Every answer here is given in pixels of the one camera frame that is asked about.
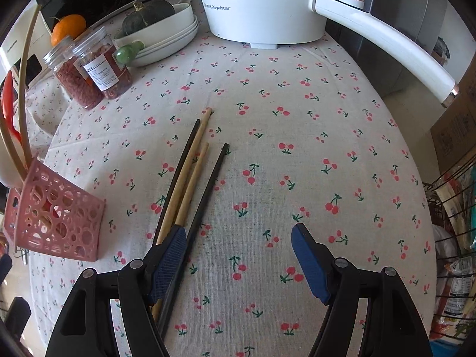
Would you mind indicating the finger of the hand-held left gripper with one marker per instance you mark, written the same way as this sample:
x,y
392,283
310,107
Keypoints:
x,y
18,316
5,271

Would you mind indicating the jar of red goji berries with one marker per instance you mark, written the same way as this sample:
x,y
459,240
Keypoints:
x,y
72,78

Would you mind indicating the dark green squash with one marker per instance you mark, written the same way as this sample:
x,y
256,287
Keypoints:
x,y
148,18

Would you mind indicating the black chopstick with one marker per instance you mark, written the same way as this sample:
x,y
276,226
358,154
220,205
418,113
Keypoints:
x,y
208,189
178,171

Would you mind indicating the cream air fryer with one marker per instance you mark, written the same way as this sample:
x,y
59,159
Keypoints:
x,y
13,54

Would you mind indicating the pink perforated plastic basket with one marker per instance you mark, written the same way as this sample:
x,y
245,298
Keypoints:
x,y
63,223

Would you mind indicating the cherry print tablecloth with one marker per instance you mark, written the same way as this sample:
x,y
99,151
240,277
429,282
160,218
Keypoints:
x,y
279,163

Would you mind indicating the orange fruit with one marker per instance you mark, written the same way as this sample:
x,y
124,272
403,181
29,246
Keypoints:
x,y
68,29

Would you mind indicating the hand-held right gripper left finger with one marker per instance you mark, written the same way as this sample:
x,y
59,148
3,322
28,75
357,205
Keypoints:
x,y
167,264

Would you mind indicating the wooden chopstick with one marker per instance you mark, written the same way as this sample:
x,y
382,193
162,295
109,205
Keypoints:
x,y
189,156
24,81
13,152
193,182

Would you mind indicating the white electric cooking pot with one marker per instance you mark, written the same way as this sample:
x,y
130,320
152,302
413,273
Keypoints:
x,y
267,3

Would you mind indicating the grey refrigerator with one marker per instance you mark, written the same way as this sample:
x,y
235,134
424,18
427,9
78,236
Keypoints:
x,y
401,3

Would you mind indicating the brown cardboard box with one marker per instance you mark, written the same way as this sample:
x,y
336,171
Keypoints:
x,y
455,137

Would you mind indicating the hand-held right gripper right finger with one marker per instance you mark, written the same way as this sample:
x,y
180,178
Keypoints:
x,y
310,264

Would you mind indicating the red plastic spoon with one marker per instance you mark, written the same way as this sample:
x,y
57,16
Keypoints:
x,y
9,104

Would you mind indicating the jar of dried fruit slices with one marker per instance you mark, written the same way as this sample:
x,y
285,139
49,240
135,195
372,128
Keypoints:
x,y
108,67

